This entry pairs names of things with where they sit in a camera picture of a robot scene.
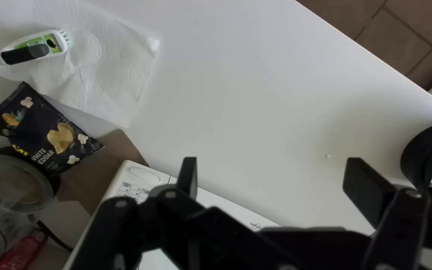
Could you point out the green and white brush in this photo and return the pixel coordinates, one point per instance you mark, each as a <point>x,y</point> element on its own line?
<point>36,46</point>

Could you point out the white paper towel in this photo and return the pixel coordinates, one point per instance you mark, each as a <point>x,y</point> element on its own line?
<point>105,69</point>

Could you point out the white microwave oven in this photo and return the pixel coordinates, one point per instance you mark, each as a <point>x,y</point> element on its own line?
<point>146,222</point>

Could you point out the black electric kettle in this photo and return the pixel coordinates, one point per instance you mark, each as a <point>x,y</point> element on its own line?
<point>26,190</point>

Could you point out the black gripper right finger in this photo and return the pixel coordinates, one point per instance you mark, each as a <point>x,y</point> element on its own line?
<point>366,189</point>

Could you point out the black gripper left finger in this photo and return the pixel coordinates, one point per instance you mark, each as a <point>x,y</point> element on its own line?
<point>188,177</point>

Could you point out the red can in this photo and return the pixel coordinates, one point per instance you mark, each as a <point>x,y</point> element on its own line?
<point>24,252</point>

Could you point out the black snack packet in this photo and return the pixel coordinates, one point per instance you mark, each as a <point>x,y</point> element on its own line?
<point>41,132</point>

